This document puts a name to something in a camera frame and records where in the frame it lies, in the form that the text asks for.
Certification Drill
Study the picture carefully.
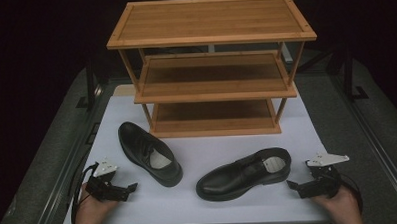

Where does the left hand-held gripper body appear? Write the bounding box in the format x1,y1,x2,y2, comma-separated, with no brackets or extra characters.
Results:
84,156,130,204

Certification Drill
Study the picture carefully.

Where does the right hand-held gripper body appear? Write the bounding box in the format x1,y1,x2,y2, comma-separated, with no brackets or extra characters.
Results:
297,151,352,201

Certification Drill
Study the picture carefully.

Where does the black leather shoe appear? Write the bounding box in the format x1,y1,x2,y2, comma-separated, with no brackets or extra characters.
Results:
194,146,294,203
117,119,184,190

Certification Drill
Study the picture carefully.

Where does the person's left hand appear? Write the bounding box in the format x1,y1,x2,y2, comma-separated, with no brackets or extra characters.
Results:
76,182,121,224

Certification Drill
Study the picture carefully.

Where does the black metal stand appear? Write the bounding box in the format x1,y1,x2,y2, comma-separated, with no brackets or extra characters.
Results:
340,45,370,103
74,56,102,112

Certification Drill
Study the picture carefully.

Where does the white table sheet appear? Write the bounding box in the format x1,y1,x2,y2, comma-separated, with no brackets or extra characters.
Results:
58,87,332,224

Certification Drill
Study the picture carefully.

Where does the wooden three-tier shoe rack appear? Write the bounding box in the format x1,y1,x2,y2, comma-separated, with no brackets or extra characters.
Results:
105,0,321,141

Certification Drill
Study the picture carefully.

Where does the metal table rail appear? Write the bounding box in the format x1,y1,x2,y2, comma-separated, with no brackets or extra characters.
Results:
25,83,109,224
329,71,397,218

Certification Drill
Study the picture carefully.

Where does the person's right hand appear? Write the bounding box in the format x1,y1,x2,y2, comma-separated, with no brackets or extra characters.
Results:
312,185,359,221

